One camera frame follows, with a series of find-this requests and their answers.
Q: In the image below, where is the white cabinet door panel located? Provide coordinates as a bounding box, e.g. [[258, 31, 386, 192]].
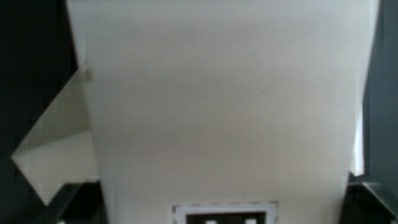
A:
[[13, 74, 100, 204]]

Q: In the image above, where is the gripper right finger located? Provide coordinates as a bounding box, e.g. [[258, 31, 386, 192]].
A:
[[340, 175, 398, 224]]

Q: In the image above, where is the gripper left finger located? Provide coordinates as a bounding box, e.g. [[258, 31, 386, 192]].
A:
[[34, 182, 109, 224]]

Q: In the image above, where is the white cabinet top block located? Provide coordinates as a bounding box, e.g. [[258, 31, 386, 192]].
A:
[[68, 0, 381, 224]]

